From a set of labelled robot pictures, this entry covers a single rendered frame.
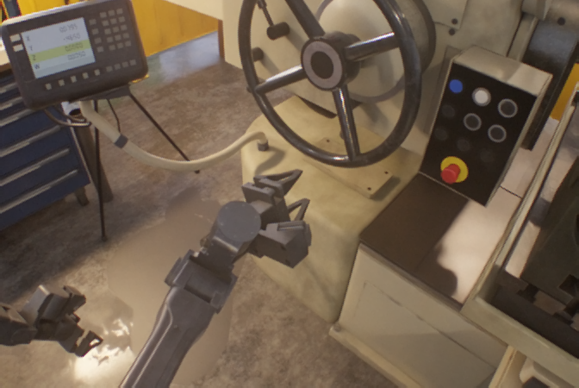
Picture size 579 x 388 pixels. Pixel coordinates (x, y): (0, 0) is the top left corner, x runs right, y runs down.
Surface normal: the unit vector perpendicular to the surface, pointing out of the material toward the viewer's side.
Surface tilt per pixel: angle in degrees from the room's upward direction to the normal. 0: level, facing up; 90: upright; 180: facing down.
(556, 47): 77
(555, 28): 69
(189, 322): 27
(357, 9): 60
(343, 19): 83
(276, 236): 21
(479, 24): 90
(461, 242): 0
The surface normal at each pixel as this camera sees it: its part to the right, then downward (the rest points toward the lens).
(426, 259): 0.04, -0.75
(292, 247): 0.71, 0.17
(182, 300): 0.47, -0.73
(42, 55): 0.53, 0.29
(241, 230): 0.34, -0.49
